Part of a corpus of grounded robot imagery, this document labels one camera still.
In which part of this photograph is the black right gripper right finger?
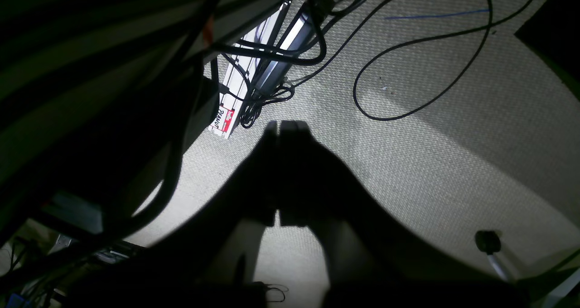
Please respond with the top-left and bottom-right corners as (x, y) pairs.
(279, 120), (454, 308)

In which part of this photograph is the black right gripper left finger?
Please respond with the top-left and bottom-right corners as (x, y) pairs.
(150, 122), (277, 308)

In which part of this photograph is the white box red label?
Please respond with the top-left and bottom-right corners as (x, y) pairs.
(208, 10), (282, 139)

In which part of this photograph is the grey power strip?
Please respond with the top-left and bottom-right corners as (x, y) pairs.
(255, 6), (315, 96)

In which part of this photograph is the blue thin floor cable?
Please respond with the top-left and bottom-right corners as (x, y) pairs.
(385, 9), (491, 20)

